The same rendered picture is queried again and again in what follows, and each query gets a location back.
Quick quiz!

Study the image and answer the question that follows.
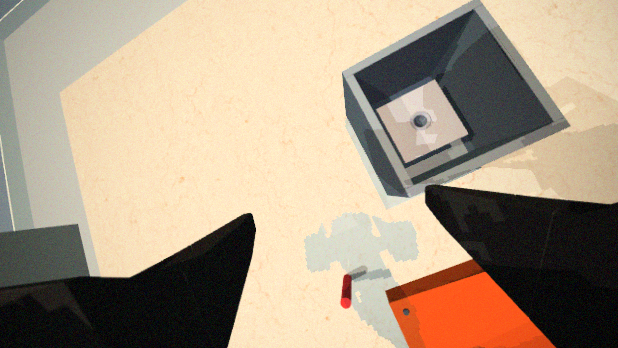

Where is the red peg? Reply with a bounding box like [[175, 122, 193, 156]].
[[341, 274, 352, 309]]

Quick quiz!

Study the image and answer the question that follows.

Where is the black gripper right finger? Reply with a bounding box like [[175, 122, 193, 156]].
[[424, 184, 618, 348]]

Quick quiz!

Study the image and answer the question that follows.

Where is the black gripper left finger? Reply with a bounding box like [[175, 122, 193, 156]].
[[0, 213, 256, 348]]

